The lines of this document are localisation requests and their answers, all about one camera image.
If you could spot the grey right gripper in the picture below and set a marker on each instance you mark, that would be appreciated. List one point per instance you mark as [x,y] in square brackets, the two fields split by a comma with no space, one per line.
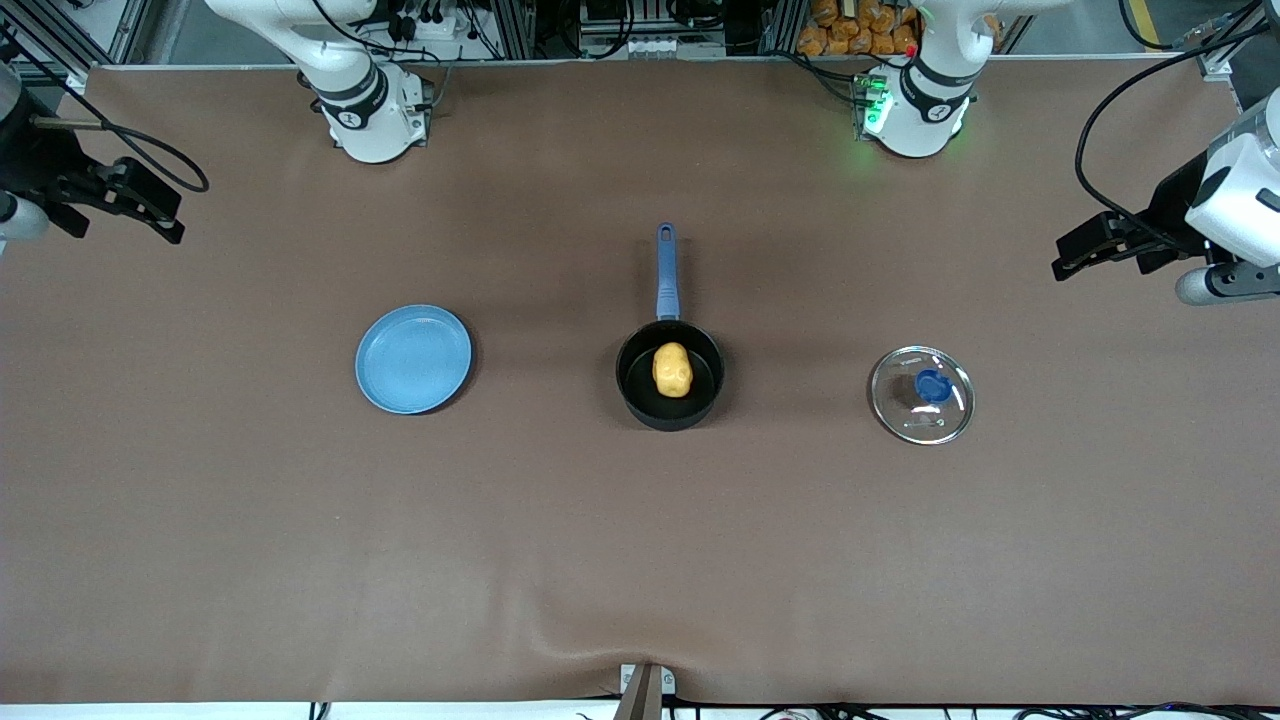
[42,165]

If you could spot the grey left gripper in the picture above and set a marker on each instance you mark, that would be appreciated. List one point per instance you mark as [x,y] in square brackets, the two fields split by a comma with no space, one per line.
[1168,211]

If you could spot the glass lid blue knob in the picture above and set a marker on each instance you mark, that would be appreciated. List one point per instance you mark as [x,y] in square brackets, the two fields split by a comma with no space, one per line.
[905,410]

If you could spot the yellow potato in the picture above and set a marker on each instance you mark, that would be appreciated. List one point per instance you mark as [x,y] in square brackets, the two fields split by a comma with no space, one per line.
[672,370]

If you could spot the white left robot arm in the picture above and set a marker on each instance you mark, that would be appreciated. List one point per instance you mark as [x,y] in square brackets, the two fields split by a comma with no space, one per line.
[925,110]

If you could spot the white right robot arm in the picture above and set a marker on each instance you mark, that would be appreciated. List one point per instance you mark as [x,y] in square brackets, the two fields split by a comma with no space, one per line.
[365,110]

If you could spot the blue round plate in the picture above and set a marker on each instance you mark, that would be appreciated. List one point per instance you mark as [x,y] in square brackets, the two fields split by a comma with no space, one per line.
[413,360]

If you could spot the orange bread pile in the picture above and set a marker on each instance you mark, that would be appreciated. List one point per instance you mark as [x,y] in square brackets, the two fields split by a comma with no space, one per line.
[850,30]

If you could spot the white socket with black plugs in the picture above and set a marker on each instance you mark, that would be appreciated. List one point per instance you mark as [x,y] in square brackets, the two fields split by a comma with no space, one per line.
[435,28]

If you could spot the white power strip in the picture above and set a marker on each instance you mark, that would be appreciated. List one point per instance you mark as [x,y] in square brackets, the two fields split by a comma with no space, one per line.
[650,47]

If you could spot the brown table mat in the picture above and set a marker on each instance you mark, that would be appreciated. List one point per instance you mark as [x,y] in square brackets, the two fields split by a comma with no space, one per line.
[640,560]

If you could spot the aluminium frame profile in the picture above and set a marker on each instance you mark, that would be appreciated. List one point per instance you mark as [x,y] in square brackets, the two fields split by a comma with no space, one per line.
[1215,62]
[72,80]

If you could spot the aluminium frame post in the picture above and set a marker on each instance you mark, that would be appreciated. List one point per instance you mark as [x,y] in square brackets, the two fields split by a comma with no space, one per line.
[515,30]
[785,25]

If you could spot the metal clamp bracket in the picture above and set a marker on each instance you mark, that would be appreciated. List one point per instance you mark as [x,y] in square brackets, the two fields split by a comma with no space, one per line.
[645,695]

